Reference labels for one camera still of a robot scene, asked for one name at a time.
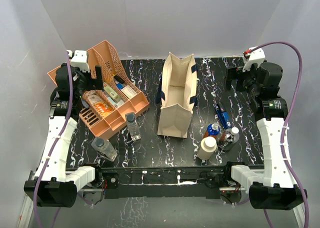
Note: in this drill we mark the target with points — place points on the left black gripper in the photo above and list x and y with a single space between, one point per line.
94 84

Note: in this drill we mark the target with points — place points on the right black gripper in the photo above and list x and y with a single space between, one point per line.
234 73

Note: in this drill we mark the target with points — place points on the orange bottle blue cap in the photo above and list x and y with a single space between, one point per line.
213 130

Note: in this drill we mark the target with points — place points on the beige canvas tote bag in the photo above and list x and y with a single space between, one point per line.
177 96

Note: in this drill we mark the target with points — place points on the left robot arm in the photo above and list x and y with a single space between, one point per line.
51 185

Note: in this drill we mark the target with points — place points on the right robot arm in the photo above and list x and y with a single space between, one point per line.
276 188

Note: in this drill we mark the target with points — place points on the beige small carton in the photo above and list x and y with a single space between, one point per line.
112 93

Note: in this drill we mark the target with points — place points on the pink plastic desk organizer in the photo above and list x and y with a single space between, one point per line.
102 91

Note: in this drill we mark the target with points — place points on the orange snack packet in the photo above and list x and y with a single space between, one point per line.
103 108

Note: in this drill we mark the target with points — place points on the white label box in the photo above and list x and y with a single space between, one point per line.
129 92

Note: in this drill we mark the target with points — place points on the upright clear square bottle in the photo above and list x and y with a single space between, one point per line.
133 126

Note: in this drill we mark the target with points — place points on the cream cylindrical bottle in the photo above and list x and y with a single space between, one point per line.
207 147

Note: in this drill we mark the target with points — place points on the tilted clear square bottle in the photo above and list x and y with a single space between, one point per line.
104 148

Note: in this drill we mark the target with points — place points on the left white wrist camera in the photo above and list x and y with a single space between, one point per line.
80 60

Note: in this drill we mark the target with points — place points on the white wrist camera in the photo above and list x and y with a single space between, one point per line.
253 57
80 60

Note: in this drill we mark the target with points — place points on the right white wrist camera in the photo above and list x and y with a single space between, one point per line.
253 57

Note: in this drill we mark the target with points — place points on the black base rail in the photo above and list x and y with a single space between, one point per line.
210 182

